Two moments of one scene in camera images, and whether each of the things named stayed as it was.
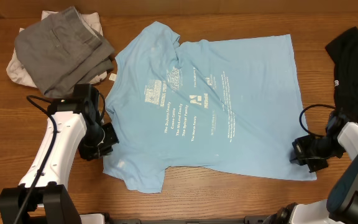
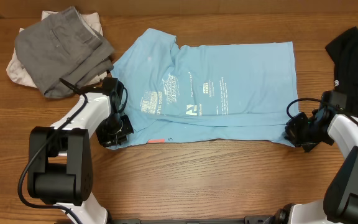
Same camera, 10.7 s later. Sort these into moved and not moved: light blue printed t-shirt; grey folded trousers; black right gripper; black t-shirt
Moved: light blue printed t-shirt; black right gripper
Not moved: grey folded trousers; black t-shirt
